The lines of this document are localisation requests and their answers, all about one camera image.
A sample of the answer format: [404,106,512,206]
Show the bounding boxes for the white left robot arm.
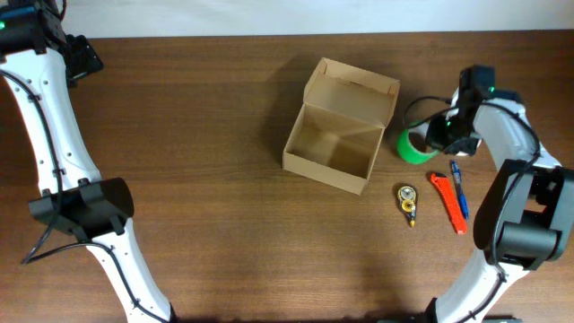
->
[1,0,178,322]

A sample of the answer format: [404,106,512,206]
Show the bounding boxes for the cardboard box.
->
[282,57,401,196]

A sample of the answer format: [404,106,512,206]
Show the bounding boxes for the orange utility knife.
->
[430,172,467,235]

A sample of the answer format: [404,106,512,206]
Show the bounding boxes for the blue pen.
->
[449,160,470,220]

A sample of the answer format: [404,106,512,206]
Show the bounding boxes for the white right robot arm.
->
[425,65,573,322]

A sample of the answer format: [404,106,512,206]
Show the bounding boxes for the green tape roll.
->
[396,123,439,165]

